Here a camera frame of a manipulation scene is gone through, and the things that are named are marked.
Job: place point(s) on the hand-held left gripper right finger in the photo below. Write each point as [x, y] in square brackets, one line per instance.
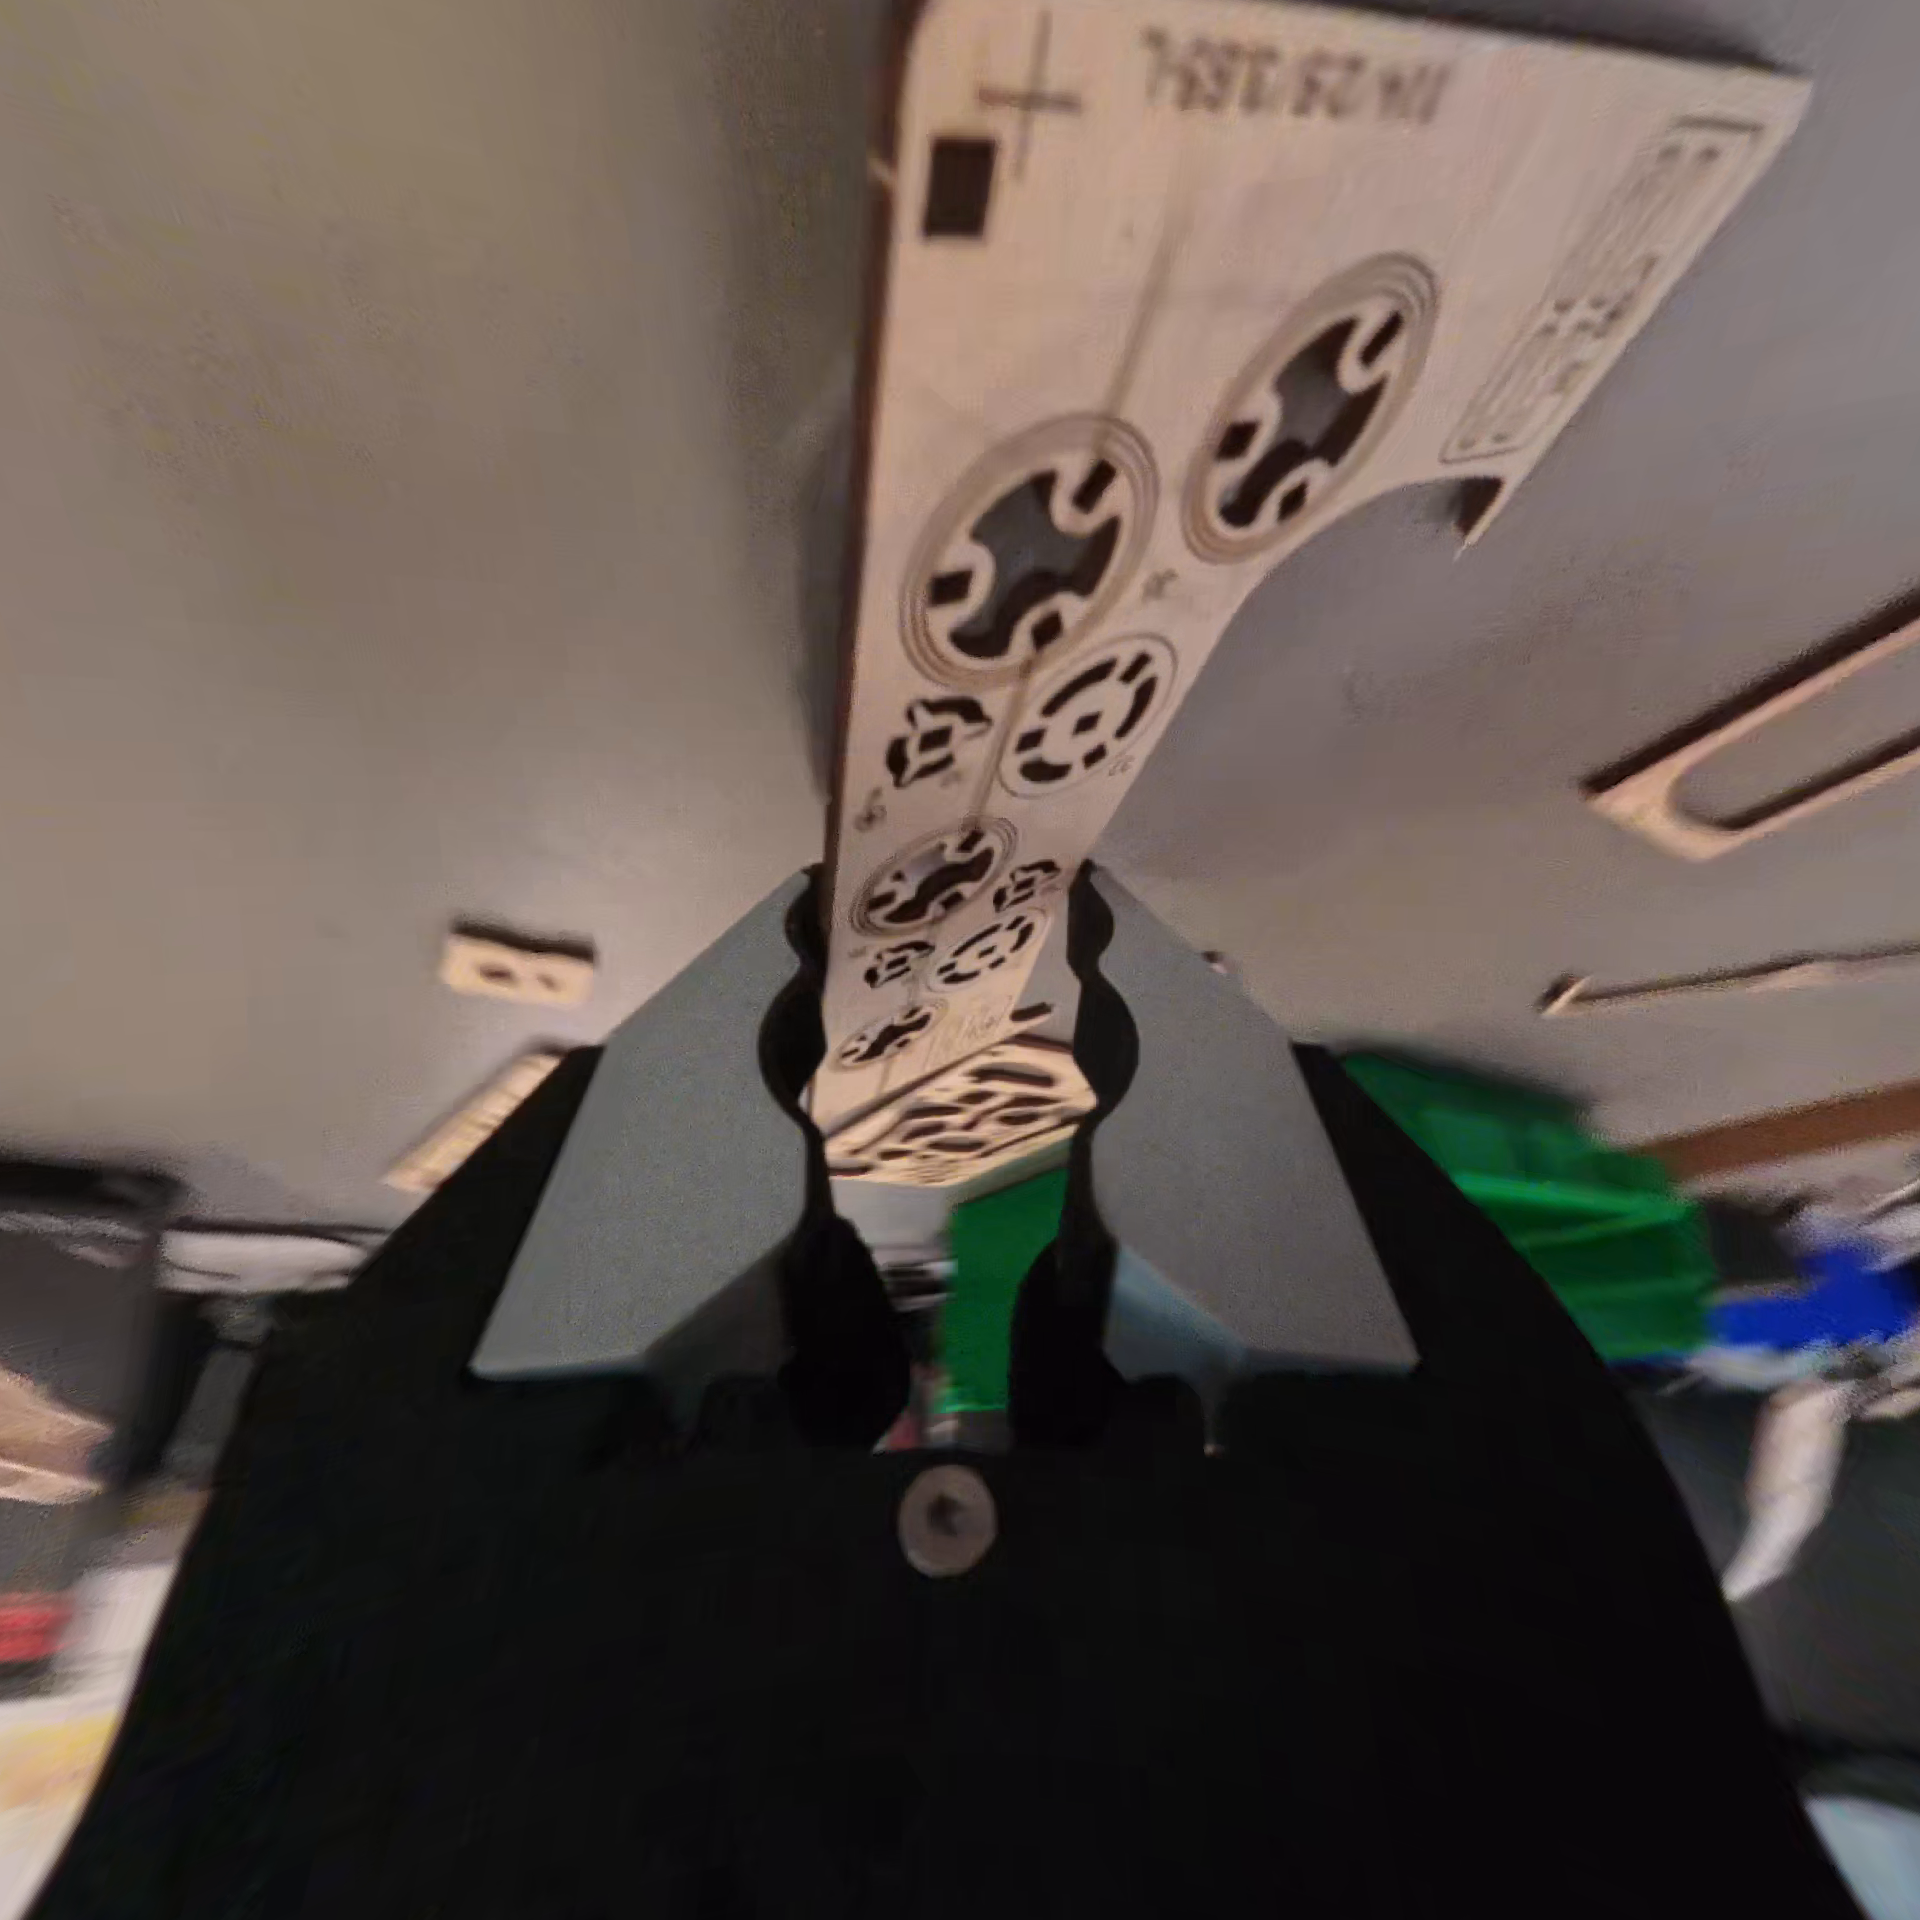
[1244, 1200]

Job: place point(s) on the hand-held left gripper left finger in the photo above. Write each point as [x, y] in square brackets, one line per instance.
[630, 1200]

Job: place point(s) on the wooden gear parts sheet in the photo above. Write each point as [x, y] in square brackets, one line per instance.
[1276, 195]

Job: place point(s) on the grey desk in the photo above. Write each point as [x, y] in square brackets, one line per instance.
[375, 450]

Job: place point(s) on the slotted wooden piece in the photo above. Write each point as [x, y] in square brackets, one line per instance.
[451, 1147]

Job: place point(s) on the small two-hole wooden piece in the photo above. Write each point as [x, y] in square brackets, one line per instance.
[570, 961]

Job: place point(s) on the green plastic bin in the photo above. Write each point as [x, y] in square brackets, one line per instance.
[1501, 1185]

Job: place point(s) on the wooden sheet with rectangular cutouts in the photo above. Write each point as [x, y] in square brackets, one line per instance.
[1635, 795]

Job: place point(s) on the blue plastic object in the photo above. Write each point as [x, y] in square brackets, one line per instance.
[1829, 1299]

